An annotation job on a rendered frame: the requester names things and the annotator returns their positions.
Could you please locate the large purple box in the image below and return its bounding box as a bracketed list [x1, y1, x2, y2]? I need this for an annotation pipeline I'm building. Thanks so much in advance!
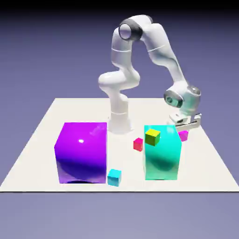
[54, 122, 108, 184]

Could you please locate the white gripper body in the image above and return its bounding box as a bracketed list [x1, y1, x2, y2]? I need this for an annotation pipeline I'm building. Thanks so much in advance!
[169, 112, 202, 132]

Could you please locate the large cyan box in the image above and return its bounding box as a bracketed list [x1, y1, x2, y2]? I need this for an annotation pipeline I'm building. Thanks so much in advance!
[144, 124, 182, 181]

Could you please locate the small yellow cube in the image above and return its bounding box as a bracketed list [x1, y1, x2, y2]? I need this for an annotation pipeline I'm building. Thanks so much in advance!
[145, 128, 161, 147]

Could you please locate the small cyan cube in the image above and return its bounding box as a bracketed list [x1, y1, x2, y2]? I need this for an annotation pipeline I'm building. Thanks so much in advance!
[107, 169, 122, 187]

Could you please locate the small red cube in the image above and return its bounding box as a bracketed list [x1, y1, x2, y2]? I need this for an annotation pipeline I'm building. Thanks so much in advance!
[133, 137, 144, 151]

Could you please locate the small magenta cube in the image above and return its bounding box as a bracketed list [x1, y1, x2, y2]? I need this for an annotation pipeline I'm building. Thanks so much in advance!
[177, 130, 189, 142]

